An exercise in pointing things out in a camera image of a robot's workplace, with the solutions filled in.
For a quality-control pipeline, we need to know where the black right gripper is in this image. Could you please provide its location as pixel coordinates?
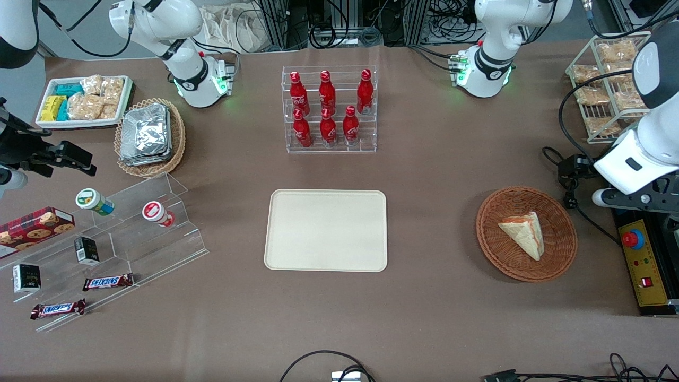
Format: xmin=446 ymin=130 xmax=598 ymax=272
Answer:
xmin=0 ymin=123 xmax=98 ymax=178

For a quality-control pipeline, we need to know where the white rectangular snack tray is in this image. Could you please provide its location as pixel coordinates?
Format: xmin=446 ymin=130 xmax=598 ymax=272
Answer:
xmin=35 ymin=75 xmax=134 ymax=130

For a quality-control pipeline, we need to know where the wicker basket holding foil pouches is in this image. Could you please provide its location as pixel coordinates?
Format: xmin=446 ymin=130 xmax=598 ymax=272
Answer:
xmin=114 ymin=98 xmax=187 ymax=179

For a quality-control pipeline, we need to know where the wrapped triangle sandwich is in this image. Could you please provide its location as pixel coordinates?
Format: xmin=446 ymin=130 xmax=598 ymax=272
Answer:
xmin=498 ymin=211 xmax=545 ymax=262

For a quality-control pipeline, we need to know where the brown round wicker basket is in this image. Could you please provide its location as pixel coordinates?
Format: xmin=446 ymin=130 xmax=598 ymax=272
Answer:
xmin=476 ymin=186 xmax=579 ymax=283

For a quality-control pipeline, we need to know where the beige plastic tray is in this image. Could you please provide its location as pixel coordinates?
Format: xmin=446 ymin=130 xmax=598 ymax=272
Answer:
xmin=264 ymin=189 xmax=388 ymax=273

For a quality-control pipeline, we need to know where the green lid yogurt cup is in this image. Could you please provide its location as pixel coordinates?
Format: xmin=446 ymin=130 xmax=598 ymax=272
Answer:
xmin=75 ymin=188 xmax=116 ymax=217

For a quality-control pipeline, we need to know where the yellow snack packet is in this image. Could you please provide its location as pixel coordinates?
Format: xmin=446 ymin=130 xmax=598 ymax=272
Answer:
xmin=41 ymin=95 xmax=66 ymax=122

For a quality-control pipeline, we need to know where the red tartan cookie box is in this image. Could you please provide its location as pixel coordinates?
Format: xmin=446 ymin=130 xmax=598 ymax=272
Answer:
xmin=0 ymin=206 xmax=76 ymax=260

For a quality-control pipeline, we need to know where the yellow emergency stop box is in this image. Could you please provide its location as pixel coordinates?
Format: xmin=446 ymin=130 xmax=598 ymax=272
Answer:
xmin=614 ymin=216 xmax=679 ymax=317

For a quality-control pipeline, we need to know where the silver foil pouch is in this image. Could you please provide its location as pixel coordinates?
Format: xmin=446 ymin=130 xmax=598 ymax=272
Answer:
xmin=119 ymin=109 xmax=173 ymax=168
xmin=123 ymin=103 xmax=170 ymax=160

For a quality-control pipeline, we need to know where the clear bag of brown snacks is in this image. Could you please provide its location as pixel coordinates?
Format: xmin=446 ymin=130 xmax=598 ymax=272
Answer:
xmin=571 ymin=64 xmax=603 ymax=86
xmin=597 ymin=40 xmax=638 ymax=65
xmin=605 ymin=62 xmax=636 ymax=81
xmin=585 ymin=116 xmax=622 ymax=136
xmin=575 ymin=86 xmax=611 ymax=106
xmin=610 ymin=87 xmax=648 ymax=111

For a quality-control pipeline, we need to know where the small black carton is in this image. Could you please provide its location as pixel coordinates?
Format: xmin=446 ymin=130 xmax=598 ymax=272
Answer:
xmin=12 ymin=263 xmax=42 ymax=294
xmin=74 ymin=236 xmax=101 ymax=266

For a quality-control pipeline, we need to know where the red lid yogurt cup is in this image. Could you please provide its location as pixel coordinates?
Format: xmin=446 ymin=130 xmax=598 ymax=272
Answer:
xmin=141 ymin=200 xmax=176 ymax=228

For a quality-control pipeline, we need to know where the clear acrylic stepped stand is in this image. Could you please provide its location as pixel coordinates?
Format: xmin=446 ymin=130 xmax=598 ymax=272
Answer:
xmin=0 ymin=172 xmax=210 ymax=334

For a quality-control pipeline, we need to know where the Snickers chocolate bar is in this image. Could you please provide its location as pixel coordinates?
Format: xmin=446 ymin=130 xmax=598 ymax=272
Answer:
xmin=83 ymin=273 xmax=135 ymax=292
xmin=30 ymin=298 xmax=87 ymax=320

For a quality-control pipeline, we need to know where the white cloth bag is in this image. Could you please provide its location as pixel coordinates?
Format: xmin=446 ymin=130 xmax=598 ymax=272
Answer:
xmin=201 ymin=4 xmax=267 ymax=54

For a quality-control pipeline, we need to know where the red cola bottle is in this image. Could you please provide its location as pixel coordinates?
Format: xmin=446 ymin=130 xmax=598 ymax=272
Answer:
xmin=292 ymin=109 xmax=313 ymax=149
xmin=356 ymin=69 xmax=375 ymax=115
xmin=342 ymin=105 xmax=361 ymax=146
xmin=318 ymin=70 xmax=337 ymax=114
xmin=319 ymin=108 xmax=338 ymax=147
xmin=289 ymin=72 xmax=310 ymax=115

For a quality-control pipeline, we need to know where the clear acrylic bottle rack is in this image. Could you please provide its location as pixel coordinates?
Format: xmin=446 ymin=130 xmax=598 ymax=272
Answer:
xmin=282 ymin=65 xmax=378 ymax=154

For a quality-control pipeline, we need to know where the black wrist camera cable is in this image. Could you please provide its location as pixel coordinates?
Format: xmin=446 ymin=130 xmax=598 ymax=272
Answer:
xmin=0 ymin=97 xmax=53 ymax=140

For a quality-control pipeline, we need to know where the black cable with adapter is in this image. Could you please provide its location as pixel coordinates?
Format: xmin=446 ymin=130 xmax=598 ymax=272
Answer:
xmin=542 ymin=68 xmax=649 ymax=247

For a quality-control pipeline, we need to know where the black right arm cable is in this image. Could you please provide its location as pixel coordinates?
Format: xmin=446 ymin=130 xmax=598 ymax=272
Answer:
xmin=38 ymin=0 xmax=134 ymax=58

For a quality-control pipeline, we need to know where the white wire rack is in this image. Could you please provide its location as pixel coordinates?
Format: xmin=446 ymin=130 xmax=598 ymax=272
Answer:
xmin=564 ymin=31 xmax=652 ymax=144

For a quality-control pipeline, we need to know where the black tangled cable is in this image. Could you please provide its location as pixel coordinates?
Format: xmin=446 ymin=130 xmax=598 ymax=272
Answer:
xmin=516 ymin=352 xmax=679 ymax=382

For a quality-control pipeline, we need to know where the aluminium frame profile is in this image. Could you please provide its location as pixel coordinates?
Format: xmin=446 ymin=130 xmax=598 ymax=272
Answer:
xmin=259 ymin=0 xmax=291 ymax=52
xmin=609 ymin=0 xmax=654 ymax=39

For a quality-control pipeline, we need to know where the black looped cable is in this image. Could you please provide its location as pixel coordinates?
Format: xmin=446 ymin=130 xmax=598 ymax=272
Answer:
xmin=279 ymin=350 xmax=376 ymax=382

